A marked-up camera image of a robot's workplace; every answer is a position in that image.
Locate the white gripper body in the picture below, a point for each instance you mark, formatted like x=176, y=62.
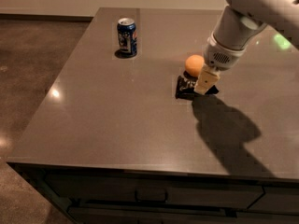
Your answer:
x=219, y=55

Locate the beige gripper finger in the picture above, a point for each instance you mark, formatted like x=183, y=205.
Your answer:
x=207, y=78

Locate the black rxbar chocolate wrapper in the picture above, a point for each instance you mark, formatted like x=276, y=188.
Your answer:
x=185, y=89

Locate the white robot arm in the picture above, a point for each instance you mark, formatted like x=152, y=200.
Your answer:
x=240, y=21

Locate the orange fruit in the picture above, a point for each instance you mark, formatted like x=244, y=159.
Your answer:
x=194, y=65

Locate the blue pepsi can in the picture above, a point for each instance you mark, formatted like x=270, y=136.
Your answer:
x=127, y=37

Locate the dark cabinet drawer front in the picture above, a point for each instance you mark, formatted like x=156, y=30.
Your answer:
x=122, y=189

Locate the dark drawer handle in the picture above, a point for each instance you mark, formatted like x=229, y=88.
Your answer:
x=151, y=195

